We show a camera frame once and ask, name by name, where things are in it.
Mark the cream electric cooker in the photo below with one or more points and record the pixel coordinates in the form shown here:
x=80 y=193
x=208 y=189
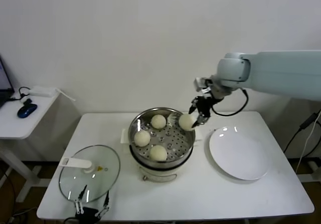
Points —
x=158 y=172

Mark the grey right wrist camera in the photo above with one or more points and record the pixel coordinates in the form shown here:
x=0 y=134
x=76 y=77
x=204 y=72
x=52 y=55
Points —
x=200 y=84

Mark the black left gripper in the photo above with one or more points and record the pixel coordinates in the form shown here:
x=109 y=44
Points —
x=87 y=215

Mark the black laptop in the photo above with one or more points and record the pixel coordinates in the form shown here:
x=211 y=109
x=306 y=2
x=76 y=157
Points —
x=5 y=83

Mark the white steamed baozi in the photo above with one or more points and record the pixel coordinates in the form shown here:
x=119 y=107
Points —
x=158 y=153
x=158 y=121
x=142 y=138
x=186 y=122

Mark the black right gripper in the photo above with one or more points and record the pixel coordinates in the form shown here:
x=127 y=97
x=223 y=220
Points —
x=205 y=104

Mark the white side table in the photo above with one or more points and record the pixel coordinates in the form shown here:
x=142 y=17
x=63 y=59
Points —
x=22 y=126

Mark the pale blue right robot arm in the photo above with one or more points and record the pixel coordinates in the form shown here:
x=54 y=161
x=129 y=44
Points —
x=276 y=70

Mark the blue computer mouse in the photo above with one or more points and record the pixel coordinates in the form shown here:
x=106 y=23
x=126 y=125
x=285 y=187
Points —
x=27 y=110

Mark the stainless steel steamer basket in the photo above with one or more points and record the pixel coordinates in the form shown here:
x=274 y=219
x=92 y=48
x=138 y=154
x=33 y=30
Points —
x=175 y=138

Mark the white oval plate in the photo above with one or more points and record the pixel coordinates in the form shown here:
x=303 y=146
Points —
x=238 y=153

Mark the white rectangular box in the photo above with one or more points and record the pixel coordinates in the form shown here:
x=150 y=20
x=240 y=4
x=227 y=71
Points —
x=41 y=91

